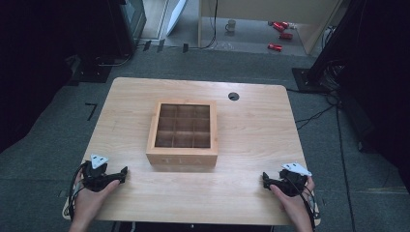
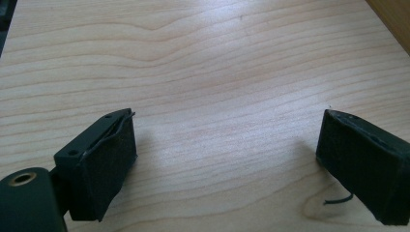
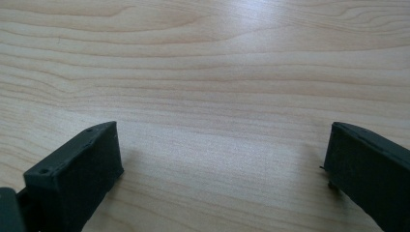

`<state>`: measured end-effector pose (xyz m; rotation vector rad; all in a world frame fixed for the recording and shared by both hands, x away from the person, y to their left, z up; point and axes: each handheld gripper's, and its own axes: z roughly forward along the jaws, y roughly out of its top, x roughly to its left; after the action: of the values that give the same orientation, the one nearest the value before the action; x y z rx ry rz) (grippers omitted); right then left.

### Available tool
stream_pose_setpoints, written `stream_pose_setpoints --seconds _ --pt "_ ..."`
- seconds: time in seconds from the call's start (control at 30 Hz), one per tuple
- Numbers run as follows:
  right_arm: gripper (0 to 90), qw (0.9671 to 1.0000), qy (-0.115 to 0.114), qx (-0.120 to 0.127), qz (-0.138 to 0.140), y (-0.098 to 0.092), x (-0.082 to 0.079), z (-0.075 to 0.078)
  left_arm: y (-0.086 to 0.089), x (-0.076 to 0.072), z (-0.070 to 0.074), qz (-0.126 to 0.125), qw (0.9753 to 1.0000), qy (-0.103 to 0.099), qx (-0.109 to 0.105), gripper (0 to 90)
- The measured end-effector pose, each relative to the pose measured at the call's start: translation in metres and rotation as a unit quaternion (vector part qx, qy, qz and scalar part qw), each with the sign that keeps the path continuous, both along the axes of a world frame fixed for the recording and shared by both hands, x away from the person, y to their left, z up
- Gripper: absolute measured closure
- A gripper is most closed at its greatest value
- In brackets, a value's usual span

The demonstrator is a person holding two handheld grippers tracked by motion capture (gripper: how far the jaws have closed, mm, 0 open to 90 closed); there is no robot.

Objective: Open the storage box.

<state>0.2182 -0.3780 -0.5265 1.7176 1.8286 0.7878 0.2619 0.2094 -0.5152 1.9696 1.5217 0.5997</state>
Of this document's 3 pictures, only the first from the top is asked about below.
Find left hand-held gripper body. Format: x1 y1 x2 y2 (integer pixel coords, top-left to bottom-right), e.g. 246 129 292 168
81 153 114 193

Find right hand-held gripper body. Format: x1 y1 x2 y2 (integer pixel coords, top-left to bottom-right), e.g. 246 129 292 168
278 162 313 198

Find wooden tea box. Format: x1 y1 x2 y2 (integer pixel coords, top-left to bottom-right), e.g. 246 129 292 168
145 100 220 168

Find person's right hand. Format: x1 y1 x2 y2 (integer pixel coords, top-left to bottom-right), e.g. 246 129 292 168
269 176 316 230

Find person's left hand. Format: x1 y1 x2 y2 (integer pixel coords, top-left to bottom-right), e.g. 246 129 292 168
73 178 121 228

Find black metal stand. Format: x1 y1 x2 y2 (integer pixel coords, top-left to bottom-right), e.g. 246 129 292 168
291 0 370 95

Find white board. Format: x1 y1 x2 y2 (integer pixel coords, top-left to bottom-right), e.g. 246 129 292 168
165 0 189 37

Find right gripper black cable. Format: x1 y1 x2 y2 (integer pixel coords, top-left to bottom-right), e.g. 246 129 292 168
283 175 320 232

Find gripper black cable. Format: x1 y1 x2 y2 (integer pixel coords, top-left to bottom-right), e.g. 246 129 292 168
283 175 320 232
67 159 90 223

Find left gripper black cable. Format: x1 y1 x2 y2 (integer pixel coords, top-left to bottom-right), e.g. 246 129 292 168
67 159 90 223

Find black floor cables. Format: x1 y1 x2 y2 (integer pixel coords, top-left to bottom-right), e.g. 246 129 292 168
285 57 357 232

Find black stand base plate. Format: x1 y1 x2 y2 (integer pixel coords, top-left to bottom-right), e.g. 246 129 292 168
66 53 114 87

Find hanging black cable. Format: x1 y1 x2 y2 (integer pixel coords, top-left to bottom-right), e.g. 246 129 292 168
189 0 220 50

